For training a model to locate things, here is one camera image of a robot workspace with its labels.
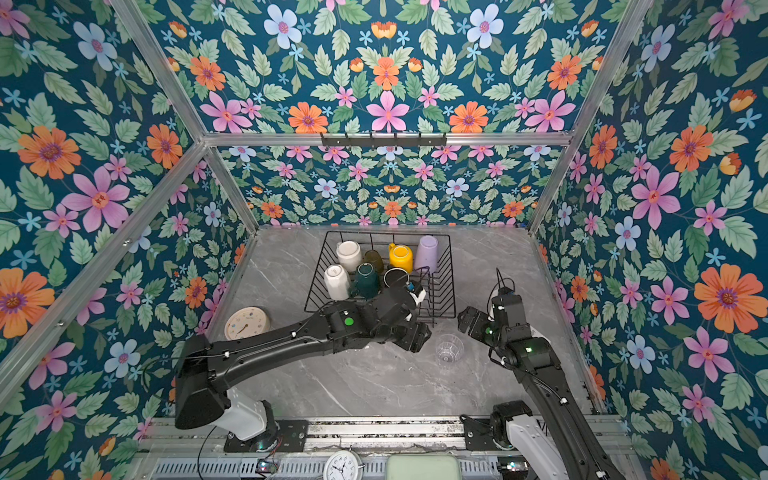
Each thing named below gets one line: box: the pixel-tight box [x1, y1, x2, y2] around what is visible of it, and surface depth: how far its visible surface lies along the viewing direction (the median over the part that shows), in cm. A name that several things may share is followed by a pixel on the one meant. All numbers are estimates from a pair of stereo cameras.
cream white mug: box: [324, 264, 350, 301], surface depth 93 cm
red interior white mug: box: [336, 240, 363, 272], surface depth 102 cm
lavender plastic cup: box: [414, 235, 439, 274], surface depth 98 cm
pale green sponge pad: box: [385, 454, 462, 480], surface depth 69 cm
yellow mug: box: [389, 242, 413, 274], surface depth 98 cm
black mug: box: [383, 267, 410, 290], surface depth 93 cm
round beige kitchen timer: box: [224, 306, 271, 341], surface depth 93 cm
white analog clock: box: [323, 445, 366, 480], surface depth 68 cm
